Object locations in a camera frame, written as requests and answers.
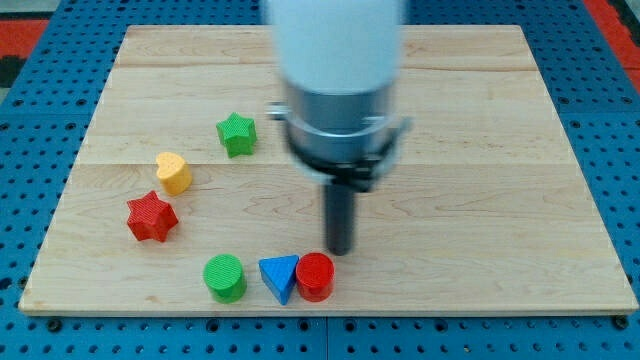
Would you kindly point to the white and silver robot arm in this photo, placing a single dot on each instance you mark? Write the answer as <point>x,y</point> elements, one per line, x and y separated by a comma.
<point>338,61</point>

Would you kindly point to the blue triangle block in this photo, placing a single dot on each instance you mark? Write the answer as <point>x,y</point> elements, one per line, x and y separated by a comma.
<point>278,274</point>

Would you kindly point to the light wooden board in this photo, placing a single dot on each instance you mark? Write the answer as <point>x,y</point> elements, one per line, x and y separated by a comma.
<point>486,212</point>

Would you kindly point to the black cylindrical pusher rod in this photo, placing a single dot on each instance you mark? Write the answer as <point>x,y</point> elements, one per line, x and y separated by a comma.
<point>339,209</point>

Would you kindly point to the red cylinder block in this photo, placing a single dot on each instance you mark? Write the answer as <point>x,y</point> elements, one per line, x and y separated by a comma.
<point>315,273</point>

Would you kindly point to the green star block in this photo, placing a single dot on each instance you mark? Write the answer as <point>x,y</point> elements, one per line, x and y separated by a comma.
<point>237,134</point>

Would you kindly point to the green cylinder block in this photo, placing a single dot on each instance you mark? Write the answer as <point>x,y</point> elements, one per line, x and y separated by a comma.
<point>224,277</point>

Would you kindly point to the yellow heart block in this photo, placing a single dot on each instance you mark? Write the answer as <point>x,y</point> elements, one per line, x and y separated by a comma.
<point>173,173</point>

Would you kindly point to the red star block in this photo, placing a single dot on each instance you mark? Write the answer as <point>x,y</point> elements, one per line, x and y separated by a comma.
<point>150,217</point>

